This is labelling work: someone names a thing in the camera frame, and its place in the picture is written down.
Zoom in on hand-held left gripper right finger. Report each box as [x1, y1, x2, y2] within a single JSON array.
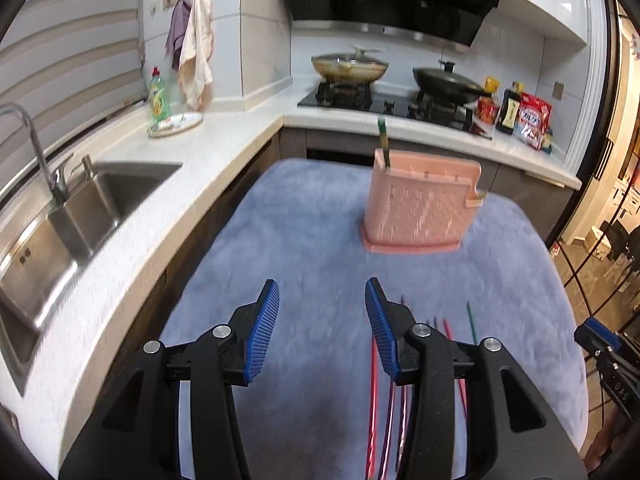
[[365, 278, 588, 480]]

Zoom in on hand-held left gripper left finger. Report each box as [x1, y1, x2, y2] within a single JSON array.
[[60, 279, 280, 480]]

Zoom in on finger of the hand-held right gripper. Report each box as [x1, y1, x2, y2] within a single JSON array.
[[574, 318, 624, 359]]

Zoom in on pink utensil holder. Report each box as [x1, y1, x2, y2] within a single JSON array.
[[361, 149, 488, 255]]

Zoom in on green patterned chopstick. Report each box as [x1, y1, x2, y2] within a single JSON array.
[[376, 116, 392, 167]]

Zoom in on blue-grey fleece mat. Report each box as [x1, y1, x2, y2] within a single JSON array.
[[160, 157, 589, 480]]

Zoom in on grey base cabinet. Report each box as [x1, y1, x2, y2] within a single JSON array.
[[279, 127, 581, 243]]

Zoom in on built-in black appliance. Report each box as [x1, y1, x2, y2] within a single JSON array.
[[306, 147, 377, 164]]

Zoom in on glass sliding door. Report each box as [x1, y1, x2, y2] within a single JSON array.
[[545, 0, 640, 321]]

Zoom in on patterned white plate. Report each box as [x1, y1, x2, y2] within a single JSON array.
[[147, 112, 205, 139]]

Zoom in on black gas stove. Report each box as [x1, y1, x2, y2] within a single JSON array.
[[297, 81, 493, 140]]

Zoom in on red white cereal bag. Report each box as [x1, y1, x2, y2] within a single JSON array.
[[512, 92, 553, 151]]

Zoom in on stainless steel sink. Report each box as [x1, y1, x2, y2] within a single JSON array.
[[0, 162, 183, 397]]

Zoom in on red can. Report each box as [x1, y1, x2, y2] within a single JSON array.
[[475, 97, 501, 126]]

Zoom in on dark soy sauce bottle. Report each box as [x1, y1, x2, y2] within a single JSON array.
[[496, 81, 523, 136]]

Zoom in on green dish soap bottle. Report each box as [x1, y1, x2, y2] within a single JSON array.
[[149, 66, 173, 128]]

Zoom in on chrome faucet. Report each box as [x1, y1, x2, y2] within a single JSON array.
[[0, 104, 76, 206]]

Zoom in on black wok with lid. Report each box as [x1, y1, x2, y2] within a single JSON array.
[[412, 60, 493, 107]]

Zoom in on beige wok with lid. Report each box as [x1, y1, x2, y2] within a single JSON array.
[[311, 44, 390, 85]]

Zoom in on cream towel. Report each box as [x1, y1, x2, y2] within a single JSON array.
[[178, 0, 217, 111]]

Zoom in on purple cloth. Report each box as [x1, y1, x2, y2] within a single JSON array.
[[165, 0, 193, 72]]

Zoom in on white window blinds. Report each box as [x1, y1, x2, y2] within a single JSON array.
[[0, 0, 146, 133]]

